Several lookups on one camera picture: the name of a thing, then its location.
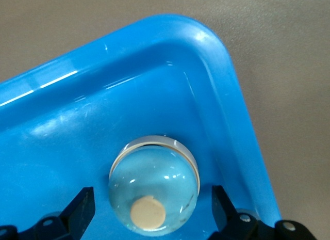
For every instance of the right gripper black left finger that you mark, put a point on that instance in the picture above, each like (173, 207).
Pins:
(74, 219)

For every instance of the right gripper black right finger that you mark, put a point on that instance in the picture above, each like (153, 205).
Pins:
(229, 222)

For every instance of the light blue dome bell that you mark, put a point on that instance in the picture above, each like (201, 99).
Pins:
(154, 178)

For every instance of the blue plastic tray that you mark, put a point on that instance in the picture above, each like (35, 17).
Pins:
(77, 121)

